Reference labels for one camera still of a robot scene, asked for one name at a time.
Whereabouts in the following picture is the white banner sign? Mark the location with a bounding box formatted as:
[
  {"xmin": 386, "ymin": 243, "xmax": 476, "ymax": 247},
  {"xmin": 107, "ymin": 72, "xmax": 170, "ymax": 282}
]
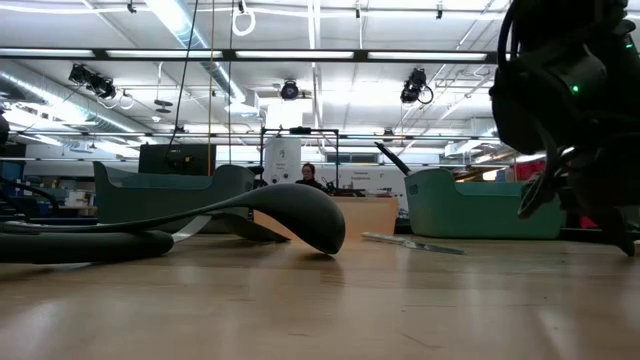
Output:
[{"xmin": 319, "ymin": 167, "xmax": 407, "ymax": 197}]

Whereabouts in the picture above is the black overhead light bar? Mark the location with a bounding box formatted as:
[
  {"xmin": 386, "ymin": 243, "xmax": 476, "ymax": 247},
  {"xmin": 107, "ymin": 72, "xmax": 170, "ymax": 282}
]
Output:
[{"xmin": 0, "ymin": 47, "xmax": 501, "ymax": 64}]

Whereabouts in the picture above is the black slotted spatula steel neck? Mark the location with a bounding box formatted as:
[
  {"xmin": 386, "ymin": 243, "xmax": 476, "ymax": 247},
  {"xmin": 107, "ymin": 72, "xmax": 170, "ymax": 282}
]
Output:
[{"xmin": 0, "ymin": 213, "xmax": 292, "ymax": 265}]

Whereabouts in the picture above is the person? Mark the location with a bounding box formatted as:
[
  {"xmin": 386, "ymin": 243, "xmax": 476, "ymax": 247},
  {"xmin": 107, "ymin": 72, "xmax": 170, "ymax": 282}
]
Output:
[{"xmin": 294, "ymin": 162, "xmax": 327, "ymax": 192}]

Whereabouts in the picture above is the yellow hanging cable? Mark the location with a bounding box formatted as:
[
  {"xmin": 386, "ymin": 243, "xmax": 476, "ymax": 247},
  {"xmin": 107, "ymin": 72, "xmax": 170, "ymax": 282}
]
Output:
[{"xmin": 207, "ymin": 0, "xmax": 217, "ymax": 176}]

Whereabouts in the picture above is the blue white patterned handle knife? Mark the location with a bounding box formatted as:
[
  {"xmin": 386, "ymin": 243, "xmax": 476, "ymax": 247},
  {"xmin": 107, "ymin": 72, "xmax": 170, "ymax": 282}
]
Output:
[{"xmin": 360, "ymin": 231, "xmax": 466, "ymax": 256}]

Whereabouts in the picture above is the white cable loop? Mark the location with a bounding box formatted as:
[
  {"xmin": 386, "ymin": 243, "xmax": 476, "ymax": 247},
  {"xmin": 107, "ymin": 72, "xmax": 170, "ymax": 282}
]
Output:
[{"xmin": 231, "ymin": 0, "xmax": 257, "ymax": 37}]

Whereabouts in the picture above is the black monitor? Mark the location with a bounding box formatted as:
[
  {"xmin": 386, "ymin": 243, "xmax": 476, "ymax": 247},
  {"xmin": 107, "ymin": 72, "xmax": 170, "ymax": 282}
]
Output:
[{"xmin": 138, "ymin": 143, "xmax": 217, "ymax": 176}]

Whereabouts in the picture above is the orange plastic tray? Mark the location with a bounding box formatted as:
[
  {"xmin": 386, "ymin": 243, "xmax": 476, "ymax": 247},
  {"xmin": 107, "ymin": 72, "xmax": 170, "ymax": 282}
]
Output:
[{"xmin": 252, "ymin": 195, "xmax": 400, "ymax": 242}]

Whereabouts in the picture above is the thin black stand frame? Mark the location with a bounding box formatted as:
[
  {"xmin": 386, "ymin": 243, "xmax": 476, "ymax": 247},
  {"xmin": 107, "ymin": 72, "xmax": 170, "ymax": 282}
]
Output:
[{"xmin": 258, "ymin": 126, "xmax": 341, "ymax": 189}]

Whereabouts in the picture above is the teal plastic bin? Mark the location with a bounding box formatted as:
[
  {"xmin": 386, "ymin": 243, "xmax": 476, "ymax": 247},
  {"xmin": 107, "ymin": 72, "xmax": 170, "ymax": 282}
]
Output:
[
  {"xmin": 403, "ymin": 168, "xmax": 567, "ymax": 240},
  {"xmin": 92, "ymin": 160, "xmax": 257, "ymax": 235}
]

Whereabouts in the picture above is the silver ventilation duct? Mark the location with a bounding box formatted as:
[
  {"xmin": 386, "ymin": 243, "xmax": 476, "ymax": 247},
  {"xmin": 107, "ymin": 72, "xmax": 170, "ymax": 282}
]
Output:
[{"xmin": 0, "ymin": 59, "xmax": 151, "ymax": 136}]

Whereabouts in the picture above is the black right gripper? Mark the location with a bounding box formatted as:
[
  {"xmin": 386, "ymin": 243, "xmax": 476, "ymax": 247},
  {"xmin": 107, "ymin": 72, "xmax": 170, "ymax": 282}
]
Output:
[{"xmin": 562, "ymin": 144, "xmax": 640, "ymax": 258}]

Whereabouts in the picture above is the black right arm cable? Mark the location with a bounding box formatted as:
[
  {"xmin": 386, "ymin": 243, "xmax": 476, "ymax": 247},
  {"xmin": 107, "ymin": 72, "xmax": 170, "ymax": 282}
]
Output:
[{"xmin": 517, "ymin": 147, "xmax": 564, "ymax": 221}]

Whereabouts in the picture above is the black long-handled utensil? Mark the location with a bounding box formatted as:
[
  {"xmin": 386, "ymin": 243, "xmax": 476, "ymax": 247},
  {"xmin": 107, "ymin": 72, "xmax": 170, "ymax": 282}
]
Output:
[{"xmin": 373, "ymin": 141, "xmax": 414, "ymax": 177}]

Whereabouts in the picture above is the white cylindrical tank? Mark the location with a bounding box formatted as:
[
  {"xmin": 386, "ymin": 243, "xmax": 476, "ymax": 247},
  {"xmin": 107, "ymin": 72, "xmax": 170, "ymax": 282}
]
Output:
[{"xmin": 263, "ymin": 137, "xmax": 303, "ymax": 186}]

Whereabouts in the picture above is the black hanging cable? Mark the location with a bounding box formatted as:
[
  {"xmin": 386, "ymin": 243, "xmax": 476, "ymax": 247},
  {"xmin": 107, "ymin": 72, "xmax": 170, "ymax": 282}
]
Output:
[{"xmin": 164, "ymin": 0, "xmax": 200, "ymax": 151}]

